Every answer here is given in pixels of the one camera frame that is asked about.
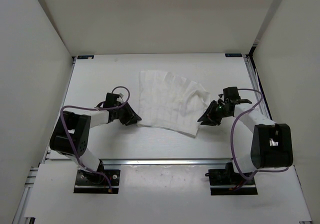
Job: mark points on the right blue corner sticker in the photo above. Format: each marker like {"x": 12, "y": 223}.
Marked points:
{"x": 233, "y": 55}

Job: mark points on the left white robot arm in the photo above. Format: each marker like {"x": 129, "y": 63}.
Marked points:
{"x": 70, "y": 136}

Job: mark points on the white foam front board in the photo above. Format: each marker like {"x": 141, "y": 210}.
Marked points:
{"x": 164, "y": 195}

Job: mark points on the left blue corner sticker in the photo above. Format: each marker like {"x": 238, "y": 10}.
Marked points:
{"x": 85, "y": 57}

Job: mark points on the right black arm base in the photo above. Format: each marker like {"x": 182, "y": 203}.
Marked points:
{"x": 226, "y": 182}

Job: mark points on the blue corner sticker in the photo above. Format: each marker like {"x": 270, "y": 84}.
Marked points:
{"x": 233, "y": 55}
{"x": 85, "y": 57}

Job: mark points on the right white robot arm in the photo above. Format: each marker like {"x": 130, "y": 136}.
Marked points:
{"x": 271, "y": 146}

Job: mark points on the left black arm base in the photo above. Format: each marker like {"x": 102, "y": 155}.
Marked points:
{"x": 91, "y": 183}

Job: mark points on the white pleated skirt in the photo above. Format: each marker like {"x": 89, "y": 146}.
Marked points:
{"x": 172, "y": 102}

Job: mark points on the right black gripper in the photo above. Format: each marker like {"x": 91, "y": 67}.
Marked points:
{"x": 208, "y": 117}

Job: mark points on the aluminium table edge rail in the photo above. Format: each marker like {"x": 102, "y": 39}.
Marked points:
{"x": 166, "y": 162}

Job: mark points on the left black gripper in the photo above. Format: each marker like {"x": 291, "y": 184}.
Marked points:
{"x": 131, "y": 116}

